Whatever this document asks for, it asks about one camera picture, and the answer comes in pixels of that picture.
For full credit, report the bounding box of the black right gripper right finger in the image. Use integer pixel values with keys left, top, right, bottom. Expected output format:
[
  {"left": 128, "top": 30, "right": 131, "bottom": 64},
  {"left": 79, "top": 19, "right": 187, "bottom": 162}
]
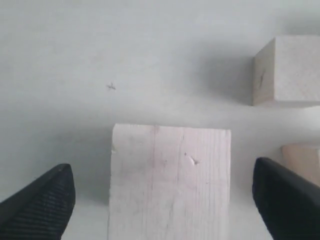
[{"left": 252, "top": 157, "right": 320, "bottom": 240}]

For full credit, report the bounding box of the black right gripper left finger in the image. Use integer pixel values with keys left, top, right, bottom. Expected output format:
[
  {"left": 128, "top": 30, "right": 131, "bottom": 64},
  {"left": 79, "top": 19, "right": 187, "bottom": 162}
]
[{"left": 0, "top": 163, "right": 76, "bottom": 240}]

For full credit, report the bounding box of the second largest wooden cube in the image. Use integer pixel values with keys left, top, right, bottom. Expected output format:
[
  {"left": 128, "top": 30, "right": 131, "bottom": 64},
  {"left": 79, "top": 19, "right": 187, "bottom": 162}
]
[{"left": 281, "top": 143, "right": 320, "bottom": 186}]

